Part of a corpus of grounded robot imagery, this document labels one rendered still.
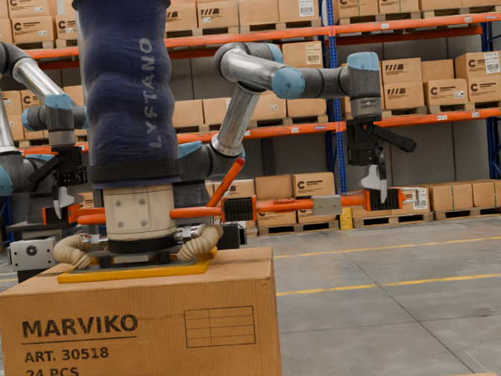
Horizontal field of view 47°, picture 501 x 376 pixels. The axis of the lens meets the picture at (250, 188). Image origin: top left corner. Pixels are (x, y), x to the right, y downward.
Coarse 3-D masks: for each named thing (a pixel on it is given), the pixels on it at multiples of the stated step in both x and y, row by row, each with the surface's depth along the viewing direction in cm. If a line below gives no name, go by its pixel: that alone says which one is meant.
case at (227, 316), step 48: (48, 288) 128; (96, 288) 124; (144, 288) 124; (192, 288) 123; (240, 288) 123; (48, 336) 125; (96, 336) 125; (144, 336) 124; (192, 336) 124; (240, 336) 123
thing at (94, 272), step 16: (160, 256) 134; (64, 272) 135; (80, 272) 133; (96, 272) 132; (112, 272) 131; (128, 272) 131; (144, 272) 130; (160, 272) 130; (176, 272) 130; (192, 272) 130
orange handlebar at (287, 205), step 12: (264, 204) 140; (276, 204) 140; (288, 204) 140; (300, 204) 139; (312, 204) 139; (348, 204) 139; (360, 204) 139; (84, 216) 143; (96, 216) 142; (180, 216) 141; (192, 216) 141
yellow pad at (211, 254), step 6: (174, 252) 151; (210, 252) 149; (216, 252) 156; (90, 258) 153; (96, 258) 152; (156, 258) 150; (174, 258) 149; (198, 258) 149; (204, 258) 149; (210, 258) 149; (90, 264) 150; (96, 264) 150
